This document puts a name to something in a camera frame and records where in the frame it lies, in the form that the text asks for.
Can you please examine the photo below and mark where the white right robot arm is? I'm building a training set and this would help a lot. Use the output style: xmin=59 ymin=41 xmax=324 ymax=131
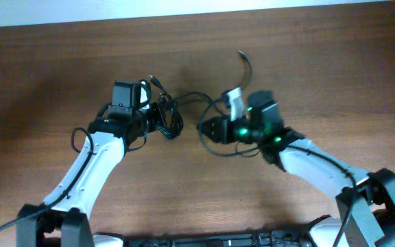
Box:
xmin=197 ymin=88 xmax=395 ymax=246

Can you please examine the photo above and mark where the black cable bundle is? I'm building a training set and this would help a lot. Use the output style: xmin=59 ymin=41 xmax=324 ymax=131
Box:
xmin=148 ymin=74 xmax=219 ymax=141

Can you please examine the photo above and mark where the black USB cable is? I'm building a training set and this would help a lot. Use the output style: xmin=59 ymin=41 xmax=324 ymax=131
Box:
xmin=237 ymin=49 xmax=254 ymax=91

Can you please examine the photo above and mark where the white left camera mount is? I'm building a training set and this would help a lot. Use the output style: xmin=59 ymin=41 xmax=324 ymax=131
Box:
xmin=138 ymin=80 xmax=152 ymax=109

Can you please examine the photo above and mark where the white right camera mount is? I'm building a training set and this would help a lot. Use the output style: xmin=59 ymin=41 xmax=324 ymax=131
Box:
xmin=226 ymin=87 xmax=245 ymax=121

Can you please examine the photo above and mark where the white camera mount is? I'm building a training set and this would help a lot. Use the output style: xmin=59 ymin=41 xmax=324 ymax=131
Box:
xmin=226 ymin=87 xmax=245 ymax=121
xmin=138 ymin=80 xmax=152 ymax=109

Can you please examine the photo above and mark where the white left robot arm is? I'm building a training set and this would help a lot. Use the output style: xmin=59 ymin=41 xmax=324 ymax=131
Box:
xmin=16 ymin=80 xmax=156 ymax=246

